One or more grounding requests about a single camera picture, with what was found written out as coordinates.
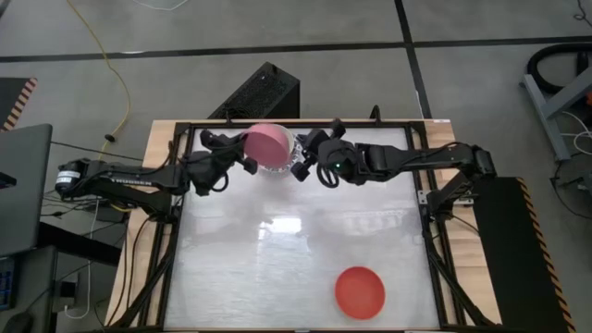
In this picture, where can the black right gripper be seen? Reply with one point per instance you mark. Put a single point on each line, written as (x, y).
(342, 159)

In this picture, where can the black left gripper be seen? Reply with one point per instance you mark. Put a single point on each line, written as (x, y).
(208, 168)

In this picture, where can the blue patterned paper bowl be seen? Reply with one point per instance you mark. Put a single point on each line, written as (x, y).
(279, 170)

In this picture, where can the pink plastic bowl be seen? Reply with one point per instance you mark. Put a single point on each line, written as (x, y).
(266, 145)

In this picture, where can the red plastic bowl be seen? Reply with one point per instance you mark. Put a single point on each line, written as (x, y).
(360, 292)

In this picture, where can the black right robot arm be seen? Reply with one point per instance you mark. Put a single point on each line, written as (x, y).
(416, 157)

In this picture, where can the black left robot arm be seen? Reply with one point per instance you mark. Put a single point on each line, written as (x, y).
(129, 178)

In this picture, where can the black computer tower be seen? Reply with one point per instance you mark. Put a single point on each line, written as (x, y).
(263, 92)

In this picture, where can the grey monitor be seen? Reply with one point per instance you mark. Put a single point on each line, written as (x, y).
(23, 185)

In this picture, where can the small black hazard-striped mat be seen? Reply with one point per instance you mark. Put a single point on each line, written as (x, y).
(11, 99)

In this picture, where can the large black hazard-striped mat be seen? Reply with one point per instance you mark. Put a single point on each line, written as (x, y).
(513, 259)

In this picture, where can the grey desk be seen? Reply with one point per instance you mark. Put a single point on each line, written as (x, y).
(37, 287)

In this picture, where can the grey metal stand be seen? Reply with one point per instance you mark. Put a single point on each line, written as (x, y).
(543, 111)

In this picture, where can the dark keyboard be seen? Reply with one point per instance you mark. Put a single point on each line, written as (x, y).
(5, 284)

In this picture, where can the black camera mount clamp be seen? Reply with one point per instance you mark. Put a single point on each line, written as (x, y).
(375, 114)

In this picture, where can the black aluminium table frame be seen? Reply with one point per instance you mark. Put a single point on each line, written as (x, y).
(393, 124)

